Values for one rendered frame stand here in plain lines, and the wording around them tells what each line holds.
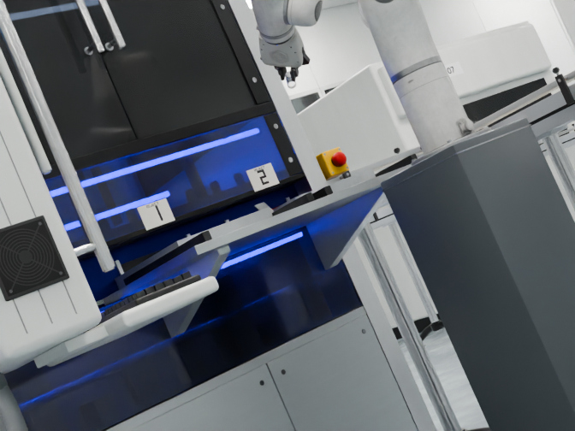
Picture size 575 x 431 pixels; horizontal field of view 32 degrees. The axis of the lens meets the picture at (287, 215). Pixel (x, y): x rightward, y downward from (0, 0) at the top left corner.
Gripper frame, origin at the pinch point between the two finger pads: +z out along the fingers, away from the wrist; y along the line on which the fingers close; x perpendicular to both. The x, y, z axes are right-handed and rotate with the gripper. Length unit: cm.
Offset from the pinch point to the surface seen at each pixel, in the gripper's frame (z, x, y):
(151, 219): 9.0, -40.8, -26.5
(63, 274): -52, -83, -11
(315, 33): 517, 419, -159
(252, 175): 24.4, -16.6, -9.8
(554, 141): 70, 34, 65
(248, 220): -1.2, -42.7, 0.9
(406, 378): 64, -51, 35
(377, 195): 14.7, -23.5, 25.6
